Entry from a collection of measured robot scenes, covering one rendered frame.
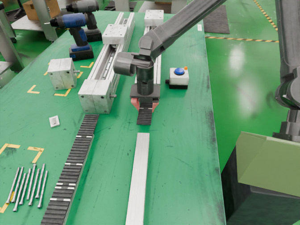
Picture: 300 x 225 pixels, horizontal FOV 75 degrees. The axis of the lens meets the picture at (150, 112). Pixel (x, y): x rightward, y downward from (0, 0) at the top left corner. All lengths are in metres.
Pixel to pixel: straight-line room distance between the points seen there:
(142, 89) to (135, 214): 0.37
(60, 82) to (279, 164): 0.82
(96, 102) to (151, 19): 0.68
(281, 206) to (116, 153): 0.52
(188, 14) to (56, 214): 0.64
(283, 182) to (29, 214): 0.65
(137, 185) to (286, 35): 0.56
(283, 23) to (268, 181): 0.42
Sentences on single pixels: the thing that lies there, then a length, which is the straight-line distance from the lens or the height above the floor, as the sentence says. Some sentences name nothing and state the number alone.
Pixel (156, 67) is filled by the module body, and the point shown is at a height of 0.86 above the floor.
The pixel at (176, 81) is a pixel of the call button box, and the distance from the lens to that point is 0.85.
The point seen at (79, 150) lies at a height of 0.81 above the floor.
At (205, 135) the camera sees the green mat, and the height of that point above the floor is 0.78.
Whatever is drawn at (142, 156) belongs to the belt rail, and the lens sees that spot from 0.60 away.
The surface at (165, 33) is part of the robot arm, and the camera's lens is 0.63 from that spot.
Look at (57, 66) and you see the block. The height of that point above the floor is 0.87.
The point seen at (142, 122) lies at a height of 0.82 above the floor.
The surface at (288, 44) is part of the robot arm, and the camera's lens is 0.66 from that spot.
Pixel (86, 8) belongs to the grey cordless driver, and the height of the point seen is 0.97.
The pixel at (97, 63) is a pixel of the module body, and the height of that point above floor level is 0.86.
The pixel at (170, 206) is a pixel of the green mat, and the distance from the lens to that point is 0.57.
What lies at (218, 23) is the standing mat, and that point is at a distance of 3.97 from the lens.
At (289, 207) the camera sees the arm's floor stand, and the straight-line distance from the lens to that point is 0.76.
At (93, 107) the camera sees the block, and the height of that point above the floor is 0.81.
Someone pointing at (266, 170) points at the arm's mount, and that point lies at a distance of 0.59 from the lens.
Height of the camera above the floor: 1.31
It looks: 44 degrees down
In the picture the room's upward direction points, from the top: straight up
